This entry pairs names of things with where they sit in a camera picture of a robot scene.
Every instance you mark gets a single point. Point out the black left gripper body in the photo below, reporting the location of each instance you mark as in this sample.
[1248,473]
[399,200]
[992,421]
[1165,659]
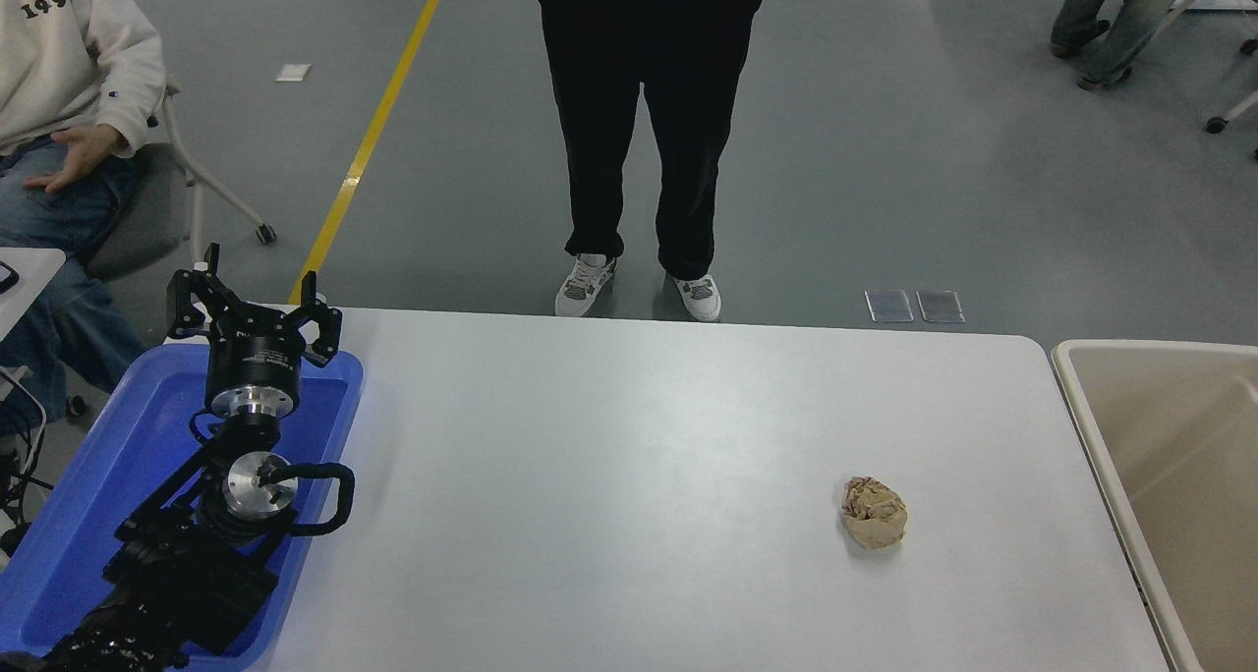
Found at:
[254,358]

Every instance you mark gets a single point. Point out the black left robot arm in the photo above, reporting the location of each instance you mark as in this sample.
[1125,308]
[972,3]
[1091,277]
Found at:
[187,574]

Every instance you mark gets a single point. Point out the metal floor plate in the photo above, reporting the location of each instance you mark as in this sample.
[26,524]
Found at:
[889,306]
[940,306]

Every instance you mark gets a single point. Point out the seated person's hand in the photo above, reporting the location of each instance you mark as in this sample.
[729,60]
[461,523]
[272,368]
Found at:
[84,151]

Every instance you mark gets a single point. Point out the grey wheeled chair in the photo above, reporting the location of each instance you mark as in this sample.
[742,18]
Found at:
[138,215]

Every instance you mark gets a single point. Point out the blue plastic tray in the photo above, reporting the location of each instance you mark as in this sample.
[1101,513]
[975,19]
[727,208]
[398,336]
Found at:
[147,436]

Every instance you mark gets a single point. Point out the small white side table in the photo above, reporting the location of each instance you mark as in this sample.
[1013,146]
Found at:
[34,284]

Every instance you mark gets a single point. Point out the white paper scrap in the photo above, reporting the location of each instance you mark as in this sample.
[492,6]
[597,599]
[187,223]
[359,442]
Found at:
[293,73]

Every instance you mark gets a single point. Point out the seated person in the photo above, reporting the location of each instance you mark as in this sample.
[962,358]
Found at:
[59,63]

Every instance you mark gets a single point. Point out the crumpled tan paper ball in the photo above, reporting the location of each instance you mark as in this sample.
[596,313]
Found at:
[874,515]

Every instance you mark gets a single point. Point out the distant standing person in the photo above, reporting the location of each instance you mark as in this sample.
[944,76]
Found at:
[1130,14]

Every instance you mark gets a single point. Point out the large pale bin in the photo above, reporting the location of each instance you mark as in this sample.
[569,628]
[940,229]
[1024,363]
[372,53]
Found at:
[1179,476]

